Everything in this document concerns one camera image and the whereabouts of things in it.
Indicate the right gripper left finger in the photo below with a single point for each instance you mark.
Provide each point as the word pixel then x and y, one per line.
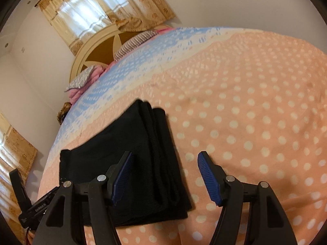
pixel 63 221

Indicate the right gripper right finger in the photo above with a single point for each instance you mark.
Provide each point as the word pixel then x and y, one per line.
pixel 267 220

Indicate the black pants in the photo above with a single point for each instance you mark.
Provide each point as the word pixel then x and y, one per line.
pixel 155 191

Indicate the beige curtain side window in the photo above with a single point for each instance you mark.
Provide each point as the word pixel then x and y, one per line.
pixel 17 157

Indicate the brown patterned cloth bundle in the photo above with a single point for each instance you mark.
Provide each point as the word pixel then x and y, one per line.
pixel 63 112

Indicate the peach blue polka-dot bedspread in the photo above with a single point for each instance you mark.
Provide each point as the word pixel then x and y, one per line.
pixel 254 100

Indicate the grey patterned pillow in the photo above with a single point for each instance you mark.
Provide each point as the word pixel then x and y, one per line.
pixel 80 80

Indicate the pink folded blanket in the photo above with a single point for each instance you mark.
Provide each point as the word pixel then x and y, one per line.
pixel 75 94

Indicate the cream wooden headboard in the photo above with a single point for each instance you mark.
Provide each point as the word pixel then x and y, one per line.
pixel 99 49

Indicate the striped pillow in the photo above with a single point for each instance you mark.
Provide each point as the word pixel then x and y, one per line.
pixel 134 43

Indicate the beige curtain behind headboard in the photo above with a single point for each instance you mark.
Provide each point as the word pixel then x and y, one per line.
pixel 77 20

